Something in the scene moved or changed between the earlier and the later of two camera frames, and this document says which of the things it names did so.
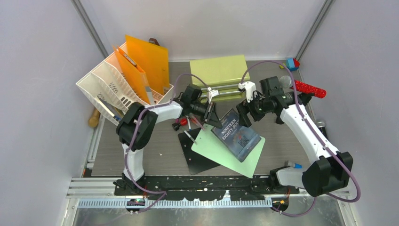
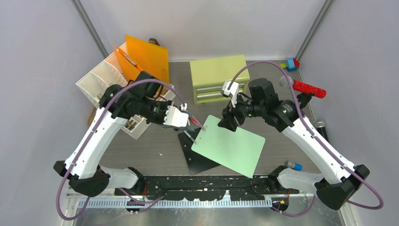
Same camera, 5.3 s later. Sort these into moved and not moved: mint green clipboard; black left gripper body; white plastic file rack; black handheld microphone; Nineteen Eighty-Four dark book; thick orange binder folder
Moved: Nineteen Eighty-Four dark book; black left gripper body
Not moved: white plastic file rack; thick orange binder folder; black handheld microphone; mint green clipboard
